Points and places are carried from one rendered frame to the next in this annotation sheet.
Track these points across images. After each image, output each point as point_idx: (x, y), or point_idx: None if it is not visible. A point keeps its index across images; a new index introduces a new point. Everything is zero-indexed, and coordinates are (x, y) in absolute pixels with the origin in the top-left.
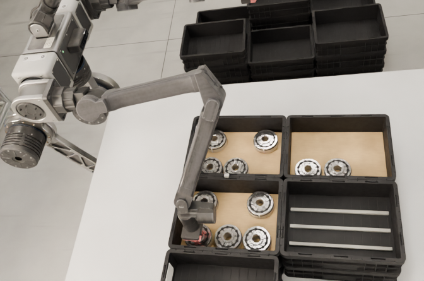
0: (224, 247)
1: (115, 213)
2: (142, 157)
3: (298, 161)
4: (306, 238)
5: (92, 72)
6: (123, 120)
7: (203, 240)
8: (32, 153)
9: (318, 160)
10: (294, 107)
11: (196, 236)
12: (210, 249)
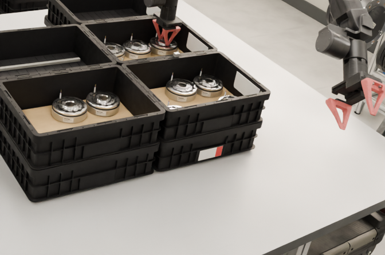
0: (128, 20)
1: (268, 83)
2: (306, 125)
3: (121, 114)
4: (66, 66)
5: None
6: (380, 150)
7: (155, 40)
8: (381, 48)
9: (99, 120)
10: (192, 223)
11: (156, 13)
12: (139, 18)
